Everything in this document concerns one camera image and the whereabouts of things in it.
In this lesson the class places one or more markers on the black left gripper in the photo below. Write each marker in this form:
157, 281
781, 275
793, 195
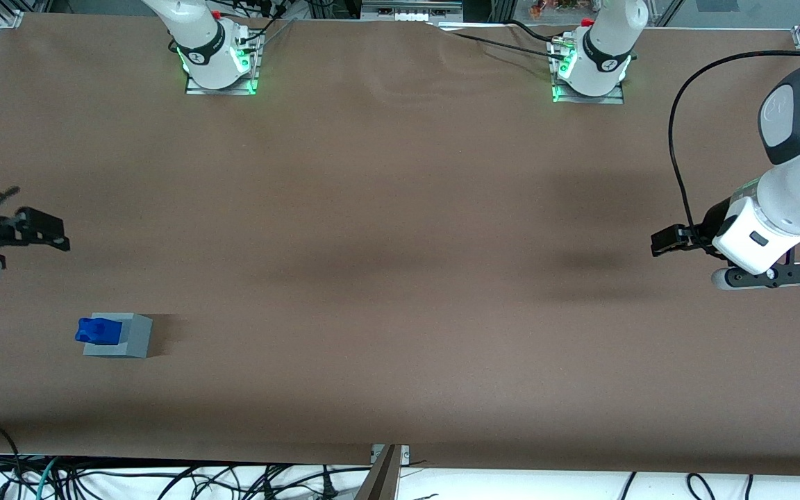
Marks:
711, 226

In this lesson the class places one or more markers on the blue plastic part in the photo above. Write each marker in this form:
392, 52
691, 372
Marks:
98, 331

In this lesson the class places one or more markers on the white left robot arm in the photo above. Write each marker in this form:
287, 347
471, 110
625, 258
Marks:
796, 187

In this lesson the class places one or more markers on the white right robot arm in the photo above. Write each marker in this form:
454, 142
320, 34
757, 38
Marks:
195, 31

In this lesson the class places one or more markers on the gray square base block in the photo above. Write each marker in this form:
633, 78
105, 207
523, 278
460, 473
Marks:
136, 337

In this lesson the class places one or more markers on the paper table cover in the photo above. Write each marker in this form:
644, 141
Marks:
400, 208

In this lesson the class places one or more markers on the white power strip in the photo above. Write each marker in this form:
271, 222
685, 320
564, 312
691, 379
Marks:
410, 10

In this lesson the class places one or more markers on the aluminium profile beam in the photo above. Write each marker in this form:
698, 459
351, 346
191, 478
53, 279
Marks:
382, 476

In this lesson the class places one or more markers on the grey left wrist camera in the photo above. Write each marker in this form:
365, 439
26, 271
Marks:
754, 278

